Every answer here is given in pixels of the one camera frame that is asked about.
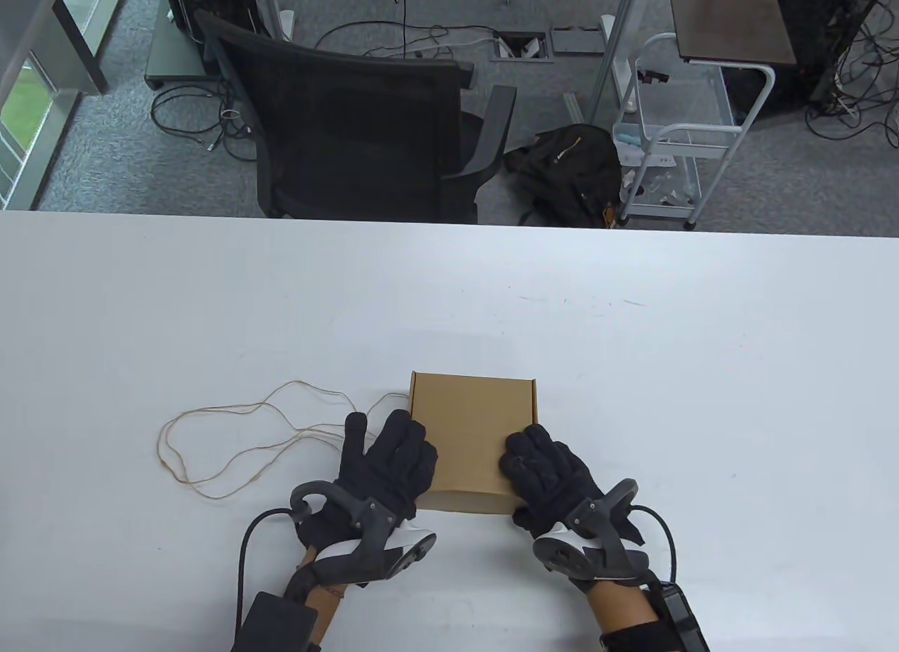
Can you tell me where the person's left hand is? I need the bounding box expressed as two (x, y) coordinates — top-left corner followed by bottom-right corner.
(295, 410), (440, 551)

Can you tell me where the person's right hand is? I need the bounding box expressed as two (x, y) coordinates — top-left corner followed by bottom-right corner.
(497, 424), (606, 539)

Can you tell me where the brown cardboard box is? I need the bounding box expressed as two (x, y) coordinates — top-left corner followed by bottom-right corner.
(407, 371), (539, 516)

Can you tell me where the thin beige twine string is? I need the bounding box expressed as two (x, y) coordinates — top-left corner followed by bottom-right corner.
(156, 380), (412, 502)

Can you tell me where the person's left forearm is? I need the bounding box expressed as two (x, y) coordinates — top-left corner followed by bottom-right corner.
(295, 547), (352, 646)

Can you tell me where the person's right forearm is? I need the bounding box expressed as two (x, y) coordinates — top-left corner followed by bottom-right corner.
(586, 582), (657, 652)

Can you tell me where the open floor socket box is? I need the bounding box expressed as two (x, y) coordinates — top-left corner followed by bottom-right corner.
(490, 30), (556, 63)

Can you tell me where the grey and white controller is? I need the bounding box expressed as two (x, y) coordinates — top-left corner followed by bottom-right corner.
(290, 482), (438, 587)
(532, 478), (650, 588)

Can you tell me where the black backpack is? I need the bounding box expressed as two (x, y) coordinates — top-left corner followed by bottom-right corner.
(503, 123), (624, 229)

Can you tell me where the black mesh office chair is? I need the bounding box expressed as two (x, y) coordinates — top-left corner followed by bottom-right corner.
(193, 9), (518, 224)

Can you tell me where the silver metal desk leg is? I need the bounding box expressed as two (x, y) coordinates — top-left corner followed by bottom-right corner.
(589, 0), (643, 122)

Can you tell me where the grey floor cover plate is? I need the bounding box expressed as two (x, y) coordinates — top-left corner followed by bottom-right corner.
(549, 25), (606, 55)

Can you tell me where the dark grey stand base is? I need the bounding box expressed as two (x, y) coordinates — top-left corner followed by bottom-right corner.
(144, 0), (218, 91)

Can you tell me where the dark brown side desk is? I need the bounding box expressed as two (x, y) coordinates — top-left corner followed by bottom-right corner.
(666, 0), (798, 65)

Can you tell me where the black forearm strap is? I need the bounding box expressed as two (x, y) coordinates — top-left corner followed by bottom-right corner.
(599, 620), (675, 652)

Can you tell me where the tangle of black cables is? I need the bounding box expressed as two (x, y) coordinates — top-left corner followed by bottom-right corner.
(804, 0), (899, 150)
(151, 83), (261, 162)

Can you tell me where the white wire trolley cart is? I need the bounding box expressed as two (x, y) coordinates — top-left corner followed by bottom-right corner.
(610, 32), (777, 231)

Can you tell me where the long black floor cable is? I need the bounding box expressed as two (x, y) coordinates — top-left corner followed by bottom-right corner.
(314, 0), (492, 56)

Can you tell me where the window with grey frame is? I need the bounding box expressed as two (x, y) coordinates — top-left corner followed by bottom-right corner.
(0, 0), (134, 210)

